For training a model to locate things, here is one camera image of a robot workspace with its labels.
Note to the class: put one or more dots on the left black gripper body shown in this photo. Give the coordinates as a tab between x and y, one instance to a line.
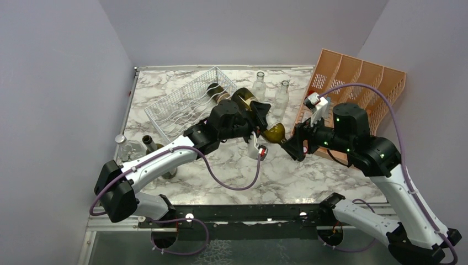
245	126

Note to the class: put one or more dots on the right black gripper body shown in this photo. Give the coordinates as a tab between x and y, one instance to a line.
320	135

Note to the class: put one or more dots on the dark-neck green wine bottle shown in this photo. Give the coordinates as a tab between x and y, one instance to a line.
268	125

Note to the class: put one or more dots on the silver-neck green wine bottle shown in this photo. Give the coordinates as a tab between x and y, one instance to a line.
217	93

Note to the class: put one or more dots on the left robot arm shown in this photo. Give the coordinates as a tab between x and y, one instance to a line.
118	186

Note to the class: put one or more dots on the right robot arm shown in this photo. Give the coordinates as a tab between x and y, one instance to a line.
410	239

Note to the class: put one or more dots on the clear textured glass bottle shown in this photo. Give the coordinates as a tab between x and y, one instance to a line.
280	101

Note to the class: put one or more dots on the clear square glass bottle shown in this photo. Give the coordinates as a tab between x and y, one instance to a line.
259	87

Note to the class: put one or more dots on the green wine bottle near left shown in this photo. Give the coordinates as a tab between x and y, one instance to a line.
151	146

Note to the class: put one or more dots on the orange plastic file organizer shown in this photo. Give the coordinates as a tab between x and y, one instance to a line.
333	69

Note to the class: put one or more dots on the clear jar silver lid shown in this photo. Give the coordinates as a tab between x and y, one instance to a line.
129	150

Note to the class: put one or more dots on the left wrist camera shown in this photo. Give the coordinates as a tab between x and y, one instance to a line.
255	150

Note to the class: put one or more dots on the white wire wine rack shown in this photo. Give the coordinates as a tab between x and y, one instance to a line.
184	107

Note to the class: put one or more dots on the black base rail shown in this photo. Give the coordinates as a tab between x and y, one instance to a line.
243	222

